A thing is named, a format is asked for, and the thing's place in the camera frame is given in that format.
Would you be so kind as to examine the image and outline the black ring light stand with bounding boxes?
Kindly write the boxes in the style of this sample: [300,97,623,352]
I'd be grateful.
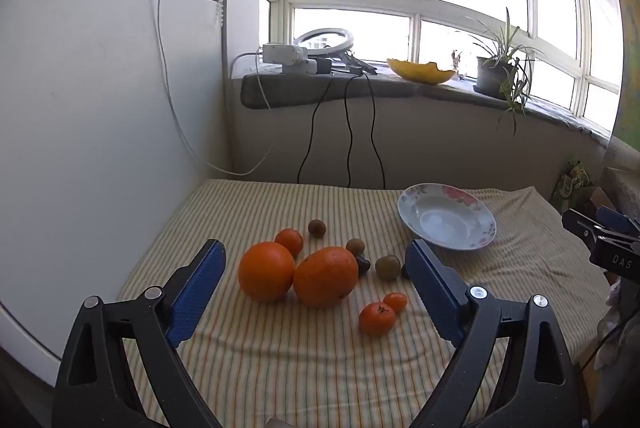
[342,52,381,76]

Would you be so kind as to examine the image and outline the white patterned cloth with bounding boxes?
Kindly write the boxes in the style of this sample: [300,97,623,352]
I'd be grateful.
[597,280,640,371]

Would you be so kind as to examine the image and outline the grey windowsill mat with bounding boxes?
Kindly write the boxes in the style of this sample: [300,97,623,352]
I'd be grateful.
[240,65,616,143]

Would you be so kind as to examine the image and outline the white floral bowl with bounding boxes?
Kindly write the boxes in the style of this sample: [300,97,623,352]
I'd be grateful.
[397,183,497,251]

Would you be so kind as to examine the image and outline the long white cable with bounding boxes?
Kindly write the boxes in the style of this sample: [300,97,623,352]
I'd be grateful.
[157,0,275,176]

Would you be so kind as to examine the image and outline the striped cloth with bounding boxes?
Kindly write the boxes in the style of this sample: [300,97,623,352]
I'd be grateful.
[116,179,613,428]

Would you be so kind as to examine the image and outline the green brown kiwi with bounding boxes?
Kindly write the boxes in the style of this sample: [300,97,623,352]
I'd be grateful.
[375,254,402,281]

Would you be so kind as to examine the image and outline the small tangerine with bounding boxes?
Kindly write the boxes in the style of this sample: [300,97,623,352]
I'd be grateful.
[274,228,305,259]
[383,292,409,315]

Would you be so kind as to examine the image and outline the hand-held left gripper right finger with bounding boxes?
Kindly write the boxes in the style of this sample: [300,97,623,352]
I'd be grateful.
[404,239,588,428]

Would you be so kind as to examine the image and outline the white window frame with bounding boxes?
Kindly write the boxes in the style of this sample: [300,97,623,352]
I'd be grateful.
[260,0,623,136]

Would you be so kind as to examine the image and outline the green snack packet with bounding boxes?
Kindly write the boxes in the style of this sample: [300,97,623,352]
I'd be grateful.
[552,158,591,203]

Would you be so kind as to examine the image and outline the large orange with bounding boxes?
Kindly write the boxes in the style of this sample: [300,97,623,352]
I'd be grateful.
[293,246,359,309]
[238,242,297,303]

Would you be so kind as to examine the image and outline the black cable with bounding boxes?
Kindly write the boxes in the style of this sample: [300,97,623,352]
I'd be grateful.
[364,72,387,189]
[298,75,336,185]
[344,75,361,187]

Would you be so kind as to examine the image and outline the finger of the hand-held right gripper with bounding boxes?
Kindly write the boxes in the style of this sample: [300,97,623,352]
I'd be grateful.
[561,209,608,245]
[596,206,640,239]

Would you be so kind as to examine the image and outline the white cabinet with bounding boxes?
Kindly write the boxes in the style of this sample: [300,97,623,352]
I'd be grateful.
[0,0,236,389]

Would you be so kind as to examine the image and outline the white power adapter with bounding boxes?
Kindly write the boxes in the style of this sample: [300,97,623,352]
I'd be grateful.
[282,60,318,76]
[261,42,307,66]

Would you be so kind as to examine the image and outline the tangerine with stem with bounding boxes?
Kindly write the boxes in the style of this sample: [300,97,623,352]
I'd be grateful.
[358,301,397,338]

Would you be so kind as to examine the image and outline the potted spider plant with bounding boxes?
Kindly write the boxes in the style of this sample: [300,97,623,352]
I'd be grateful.
[452,8,543,136]

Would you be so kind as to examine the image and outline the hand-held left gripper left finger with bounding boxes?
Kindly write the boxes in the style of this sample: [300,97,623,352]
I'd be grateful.
[52,238,228,428]

